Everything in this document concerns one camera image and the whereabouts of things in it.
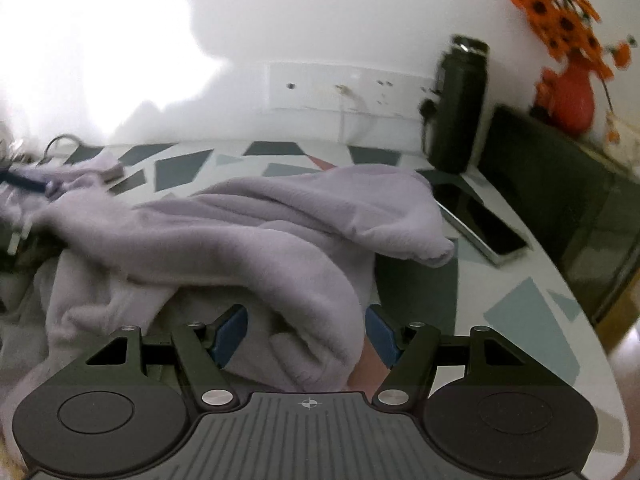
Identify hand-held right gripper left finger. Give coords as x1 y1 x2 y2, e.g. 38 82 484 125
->
82 304 249 411

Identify smartphone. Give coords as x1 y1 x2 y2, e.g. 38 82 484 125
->
432 181 530 267

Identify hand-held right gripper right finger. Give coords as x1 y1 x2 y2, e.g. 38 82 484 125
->
364 304 529 411

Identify white wall socket panel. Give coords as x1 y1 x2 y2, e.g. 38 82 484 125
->
266 60 437 122

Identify black water bottle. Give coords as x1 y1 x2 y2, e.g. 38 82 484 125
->
429 34 492 175

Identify black plug with cord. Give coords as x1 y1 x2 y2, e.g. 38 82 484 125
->
419 99 440 158

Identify black glossy box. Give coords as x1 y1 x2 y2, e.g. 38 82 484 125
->
477 104 640 323

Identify lavender fleece robe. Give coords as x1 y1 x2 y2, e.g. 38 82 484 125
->
0 152 457 401

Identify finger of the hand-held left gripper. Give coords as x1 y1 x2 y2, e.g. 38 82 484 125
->
0 169 52 194

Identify orange artificial flowers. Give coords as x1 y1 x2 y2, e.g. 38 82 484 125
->
501 0 635 111

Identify black cable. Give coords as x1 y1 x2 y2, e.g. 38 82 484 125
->
44 132 83 163

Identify white charging cable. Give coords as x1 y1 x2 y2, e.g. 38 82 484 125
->
334 82 373 143

